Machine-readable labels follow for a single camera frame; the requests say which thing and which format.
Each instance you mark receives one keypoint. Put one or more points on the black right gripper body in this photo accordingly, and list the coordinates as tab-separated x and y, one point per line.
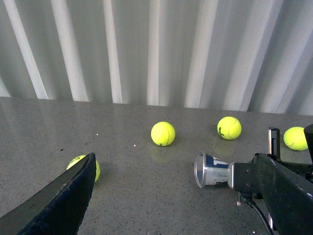
288	196

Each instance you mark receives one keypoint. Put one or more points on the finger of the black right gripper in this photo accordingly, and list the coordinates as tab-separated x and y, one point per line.
274	144

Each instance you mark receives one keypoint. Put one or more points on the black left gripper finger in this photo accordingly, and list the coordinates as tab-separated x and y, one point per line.
57	209

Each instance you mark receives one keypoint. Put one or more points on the clear Wilson tennis ball can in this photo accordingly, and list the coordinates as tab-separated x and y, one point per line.
209	170

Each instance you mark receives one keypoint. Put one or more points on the middle tennis ball with print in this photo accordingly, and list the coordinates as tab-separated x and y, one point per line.
229	128

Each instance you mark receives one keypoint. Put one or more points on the far left tennis ball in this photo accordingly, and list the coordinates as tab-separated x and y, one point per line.
77	159

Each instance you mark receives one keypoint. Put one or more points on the white pleated curtain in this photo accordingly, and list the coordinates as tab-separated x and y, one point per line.
240	55

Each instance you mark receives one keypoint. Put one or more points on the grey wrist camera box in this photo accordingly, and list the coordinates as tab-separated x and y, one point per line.
242	177

